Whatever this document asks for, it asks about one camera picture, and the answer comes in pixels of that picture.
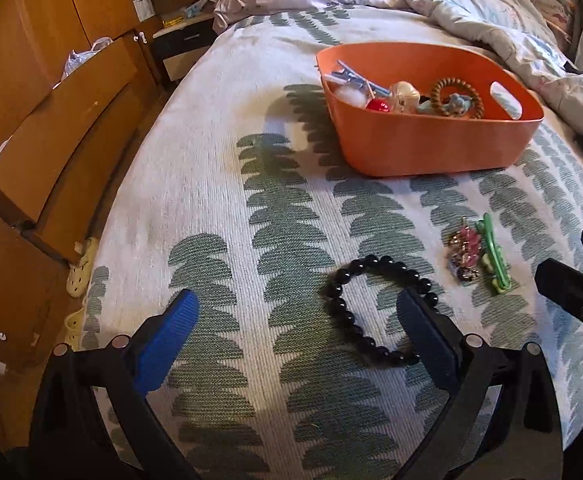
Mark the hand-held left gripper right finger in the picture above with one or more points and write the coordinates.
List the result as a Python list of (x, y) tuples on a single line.
[(426, 340)]

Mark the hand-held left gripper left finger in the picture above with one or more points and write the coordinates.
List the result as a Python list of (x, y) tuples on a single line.
[(171, 340)]

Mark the green hair clip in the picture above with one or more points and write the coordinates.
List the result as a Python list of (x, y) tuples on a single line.
[(494, 260)]

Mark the orange plastic basket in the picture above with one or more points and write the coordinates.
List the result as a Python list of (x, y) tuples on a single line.
[(421, 145)]

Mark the cream slipper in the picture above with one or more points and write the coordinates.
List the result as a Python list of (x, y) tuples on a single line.
[(82, 265), (75, 327)]

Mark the open wooden drawer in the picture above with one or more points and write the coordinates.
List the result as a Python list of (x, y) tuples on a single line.
[(91, 180), (61, 130)]

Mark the cream claw clip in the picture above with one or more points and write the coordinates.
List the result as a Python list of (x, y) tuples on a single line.
[(404, 94)]

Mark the printed pillow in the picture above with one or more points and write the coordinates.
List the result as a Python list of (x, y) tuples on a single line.
[(546, 0)]

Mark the light blue printed duvet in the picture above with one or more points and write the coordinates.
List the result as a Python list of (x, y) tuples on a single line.
[(471, 5)]

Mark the blue hair clip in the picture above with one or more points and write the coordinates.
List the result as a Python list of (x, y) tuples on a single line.
[(351, 76)]

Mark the crumpled clear plastic bag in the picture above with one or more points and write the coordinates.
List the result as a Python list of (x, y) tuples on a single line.
[(78, 60)]

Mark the wooden nightstand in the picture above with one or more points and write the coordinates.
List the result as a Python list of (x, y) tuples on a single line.
[(181, 40)]

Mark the wooden wardrobe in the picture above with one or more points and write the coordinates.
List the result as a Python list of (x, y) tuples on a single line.
[(31, 60)]

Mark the blue packet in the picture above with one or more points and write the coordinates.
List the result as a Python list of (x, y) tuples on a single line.
[(186, 10)]

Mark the white paper sheet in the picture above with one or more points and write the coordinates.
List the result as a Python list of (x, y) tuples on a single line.
[(142, 7)]

